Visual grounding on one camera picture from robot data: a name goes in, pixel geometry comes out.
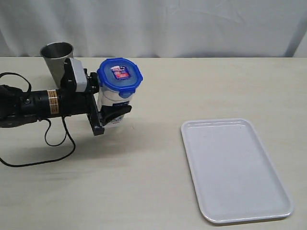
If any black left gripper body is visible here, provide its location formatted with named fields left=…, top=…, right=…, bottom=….
left=59, top=58, right=105, bottom=136

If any clear plastic bottle container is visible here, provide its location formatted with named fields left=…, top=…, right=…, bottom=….
left=97, top=83, right=134, bottom=128

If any blue snap-lock lid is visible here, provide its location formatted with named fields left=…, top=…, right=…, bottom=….
left=97, top=58, right=143, bottom=99

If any stainless steel cup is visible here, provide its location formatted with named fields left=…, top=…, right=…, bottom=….
left=40, top=42, right=74, bottom=88

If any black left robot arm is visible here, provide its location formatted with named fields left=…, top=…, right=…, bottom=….
left=0, top=58, right=132, bottom=136

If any white backdrop curtain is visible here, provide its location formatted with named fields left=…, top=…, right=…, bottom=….
left=0, top=0, right=307, bottom=58

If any white rectangular tray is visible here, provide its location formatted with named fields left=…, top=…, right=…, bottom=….
left=181, top=118, right=294, bottom=225

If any black cable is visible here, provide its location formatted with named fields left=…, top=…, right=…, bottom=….
left=0, top=72, right=76, bottom=167

